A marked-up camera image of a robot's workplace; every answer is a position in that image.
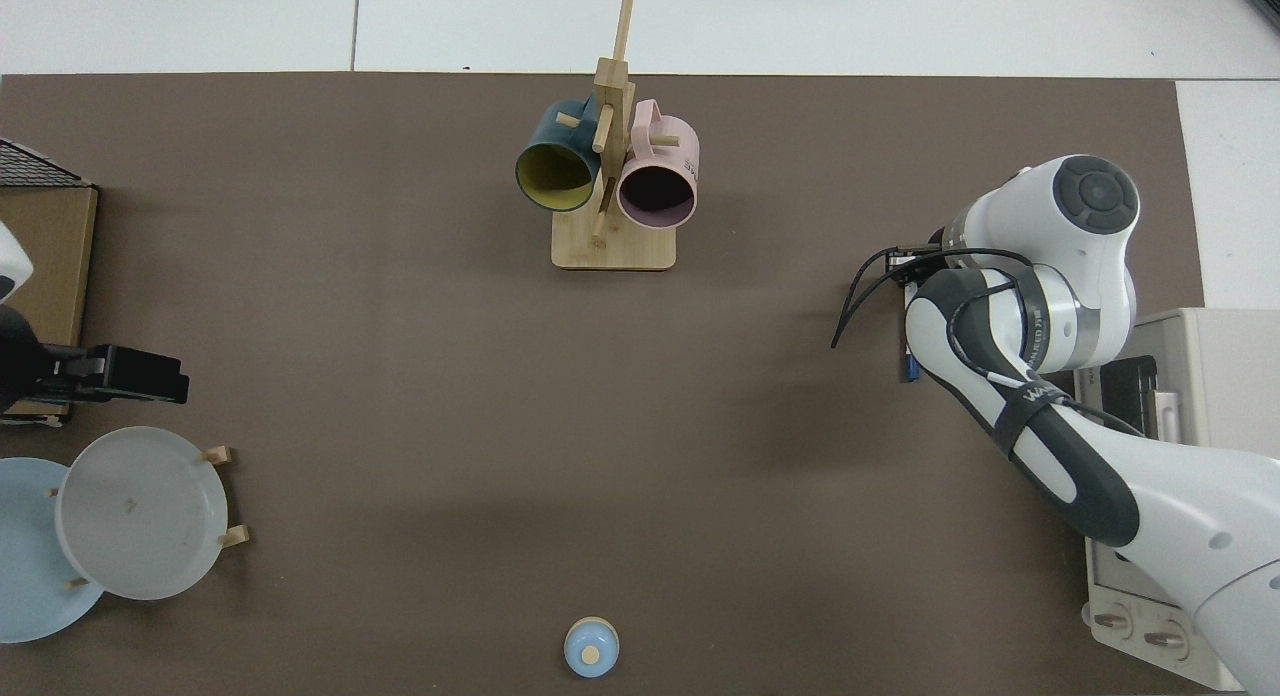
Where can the white marker with blue cap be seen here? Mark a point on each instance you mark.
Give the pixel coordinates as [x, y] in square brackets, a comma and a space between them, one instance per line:
[911, 368]

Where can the wooden plate rack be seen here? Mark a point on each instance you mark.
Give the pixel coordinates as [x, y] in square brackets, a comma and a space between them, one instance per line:
[222, 455]

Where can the grey plate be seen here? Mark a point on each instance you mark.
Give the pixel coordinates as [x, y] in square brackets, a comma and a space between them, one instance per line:
[140, 516]

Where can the light blue plate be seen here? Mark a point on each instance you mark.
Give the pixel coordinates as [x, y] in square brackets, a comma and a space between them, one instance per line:
[30, 576]

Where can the pink cup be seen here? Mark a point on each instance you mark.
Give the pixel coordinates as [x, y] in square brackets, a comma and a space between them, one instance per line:
[682, 146]

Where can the wooden cup stand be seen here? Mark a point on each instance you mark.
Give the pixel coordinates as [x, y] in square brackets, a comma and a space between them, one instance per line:
[625, 251]

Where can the brown table cloth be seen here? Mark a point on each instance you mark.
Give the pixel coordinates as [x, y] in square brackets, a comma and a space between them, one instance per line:
[450, 376]

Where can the pale toaster oven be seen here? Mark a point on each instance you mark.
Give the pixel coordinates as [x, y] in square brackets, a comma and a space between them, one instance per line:
[1215, 376]

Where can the dark teal cup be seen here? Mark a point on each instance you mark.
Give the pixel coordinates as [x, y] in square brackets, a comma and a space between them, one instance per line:
[540, 136]

